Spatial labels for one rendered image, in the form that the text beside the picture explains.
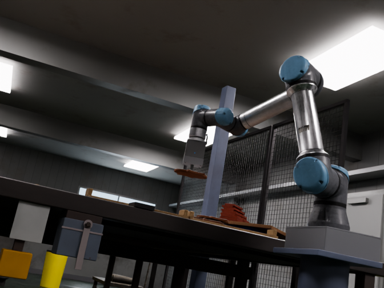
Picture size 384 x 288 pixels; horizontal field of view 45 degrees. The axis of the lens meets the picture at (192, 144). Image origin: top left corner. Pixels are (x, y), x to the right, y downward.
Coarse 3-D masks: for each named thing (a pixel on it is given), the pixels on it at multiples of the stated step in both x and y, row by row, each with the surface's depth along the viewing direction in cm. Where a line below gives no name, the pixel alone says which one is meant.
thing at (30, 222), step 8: (24, 208) 149; (32, 208) 150; (40, 208) 151; (48, 208) 152; (16, 216) 148; (24, 216) 149; (32, 216) 150; (40, 216) 151; (16, 224) 147; (24, 224) 148; (32, 224) 149; (40, 224) 150; (16, 232) 147; (24, 232) 148; (32, 232) 149; (40, 232) 150; (24, 240) 147; (32, 240) 148; (40, 240) 149
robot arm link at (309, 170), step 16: (288, 64) 176; (304, 64) 171; (288, 80) 173; (304, 80) 171; (320, 80) 180; (288, 96) 179; (304, 96) 170; (304, 112) 168; (304, 128) 166; (304, 144) 164; (320, 144) 164; (304, 160) 159; (320, 160) 159; (304, 176) 158; (320, 176) 155; (336, 176) 162; (320, 192) 158
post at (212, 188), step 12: (228, 96) 422; (216, 132) 418; (228, 132) 416; (216, 144) 411; (216, 156) 407; (216, 168) 404; (216, 180) 403; (216, 192) 401; (204, 204) 401; (216, 204) 399; (192, 276) 385; (204, 276) 383
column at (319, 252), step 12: (276, 252) 171; (288, 252) 164; (300, 252) 158; (312, 252) 152; (324, 252) 150; (300, 264) 166; (312, 264) 159; (324, 264) 157; (336, 264) 157; (348, 264) 160; (360, 264) 155; (372, 264) 157; (300, 276) 163; (312, 276) 158; (324, 276) 156; (336, 276) 156; (348, 276) 160
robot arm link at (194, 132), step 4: (192, 128) 202; (196, 128) 201; (200, 128) 201; (192, 132) 201; (196, 132) 200; (200, 132) 200; (204, 132) 201; (192, 136) 201; (196, 136) 200; (200, 136) 200; (204, 136) 201
